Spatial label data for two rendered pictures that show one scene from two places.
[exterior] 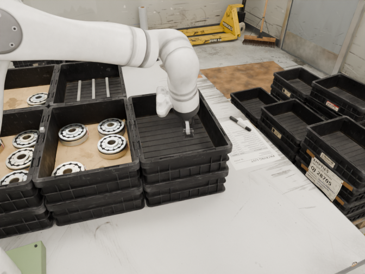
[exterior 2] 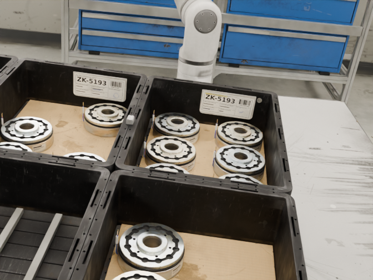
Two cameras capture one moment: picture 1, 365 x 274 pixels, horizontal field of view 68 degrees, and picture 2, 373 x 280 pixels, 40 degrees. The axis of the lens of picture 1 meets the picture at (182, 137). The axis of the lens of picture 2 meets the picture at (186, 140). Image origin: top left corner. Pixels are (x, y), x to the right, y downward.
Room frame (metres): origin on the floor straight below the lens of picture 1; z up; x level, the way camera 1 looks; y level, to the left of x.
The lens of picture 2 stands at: (1.53, 0.81, 1.41)
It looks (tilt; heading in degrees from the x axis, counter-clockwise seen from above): 30 degrees down; 196
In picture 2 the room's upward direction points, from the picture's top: 7 degrees clockwise
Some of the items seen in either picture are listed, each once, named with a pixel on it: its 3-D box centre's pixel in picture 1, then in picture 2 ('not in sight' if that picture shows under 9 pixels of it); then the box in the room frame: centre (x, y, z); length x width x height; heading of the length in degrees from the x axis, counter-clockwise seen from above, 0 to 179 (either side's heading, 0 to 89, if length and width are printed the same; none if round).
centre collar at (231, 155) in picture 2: not in sight; (240, 156); (0.63, 0.68, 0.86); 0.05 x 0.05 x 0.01
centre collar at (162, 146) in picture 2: (21, 157); (171, 147); (0.67, 0.54, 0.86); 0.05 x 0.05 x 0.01
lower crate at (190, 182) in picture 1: (175, 153); not in sight; (0.80, 0.03, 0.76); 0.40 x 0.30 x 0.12; 14
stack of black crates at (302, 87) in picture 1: (297, 98); not in sight; (1.96, -0.96, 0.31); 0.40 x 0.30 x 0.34; 22
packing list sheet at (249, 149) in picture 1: (241, 141); not in sight; (0.95, -0.27, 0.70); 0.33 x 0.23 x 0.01; 22
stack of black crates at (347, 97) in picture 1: (338, 117); not in sight; (1.60, -1.12, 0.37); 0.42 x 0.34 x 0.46; 22
